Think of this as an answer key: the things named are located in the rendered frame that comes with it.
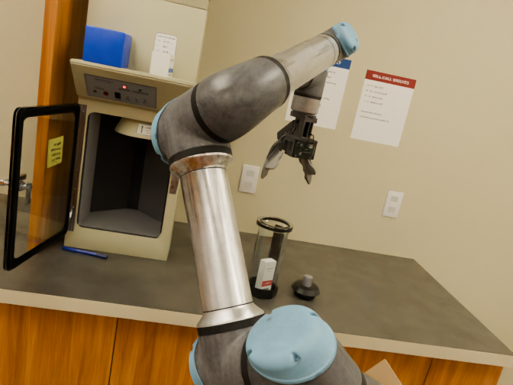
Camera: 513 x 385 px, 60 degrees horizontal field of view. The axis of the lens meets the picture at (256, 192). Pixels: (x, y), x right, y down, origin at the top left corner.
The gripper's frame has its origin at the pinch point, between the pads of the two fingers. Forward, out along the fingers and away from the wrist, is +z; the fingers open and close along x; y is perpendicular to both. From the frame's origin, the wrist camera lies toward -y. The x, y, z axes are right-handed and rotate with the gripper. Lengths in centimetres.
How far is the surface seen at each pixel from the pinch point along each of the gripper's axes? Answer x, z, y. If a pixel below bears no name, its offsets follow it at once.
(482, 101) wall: 96, -36, -32
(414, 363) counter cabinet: 41, 43, 27
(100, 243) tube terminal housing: -46, 33, -24
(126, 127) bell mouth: -43, -4, -27
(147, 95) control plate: -39.1, -15.7, -16.0
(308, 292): 13.0, 31.7, 6.6
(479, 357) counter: 56, 36, 34
